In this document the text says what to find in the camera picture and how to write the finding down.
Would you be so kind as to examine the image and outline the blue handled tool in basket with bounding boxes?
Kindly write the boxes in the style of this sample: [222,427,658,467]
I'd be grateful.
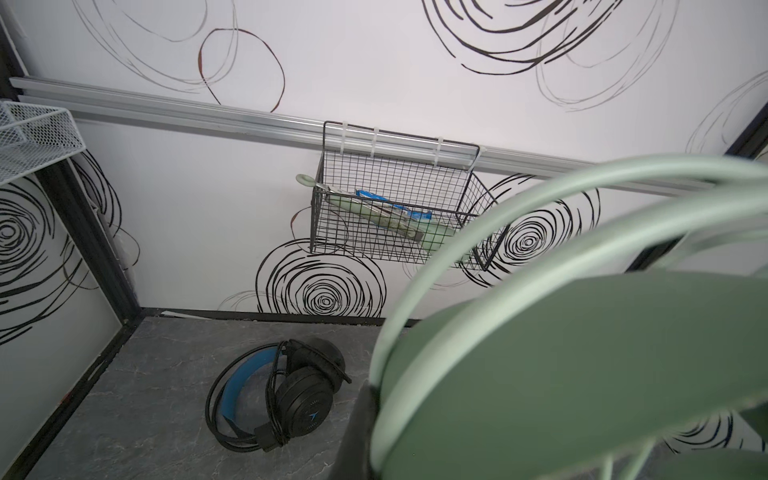
[355,189,432,220]

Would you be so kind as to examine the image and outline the white wire shelf basket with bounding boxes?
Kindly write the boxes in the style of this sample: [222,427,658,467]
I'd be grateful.
[1,99,86,185]

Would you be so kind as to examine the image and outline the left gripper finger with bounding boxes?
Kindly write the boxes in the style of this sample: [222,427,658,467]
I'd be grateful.
[328,383,378,480]

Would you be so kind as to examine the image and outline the green item in basket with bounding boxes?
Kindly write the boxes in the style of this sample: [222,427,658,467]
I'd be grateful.
[296,174,457,254]

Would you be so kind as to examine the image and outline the aluminium wall rail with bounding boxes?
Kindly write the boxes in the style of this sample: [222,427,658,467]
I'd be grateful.
[8,76,715,198]

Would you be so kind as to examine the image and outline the mint green headphones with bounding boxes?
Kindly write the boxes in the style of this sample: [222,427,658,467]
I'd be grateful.
[366,156,767,479]

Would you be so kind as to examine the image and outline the black blue headphones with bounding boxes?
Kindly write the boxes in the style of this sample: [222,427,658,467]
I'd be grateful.
[204,337,351,453]

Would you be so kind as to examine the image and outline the black wire basket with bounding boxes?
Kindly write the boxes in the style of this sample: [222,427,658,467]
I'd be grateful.
[297,121,497,264]

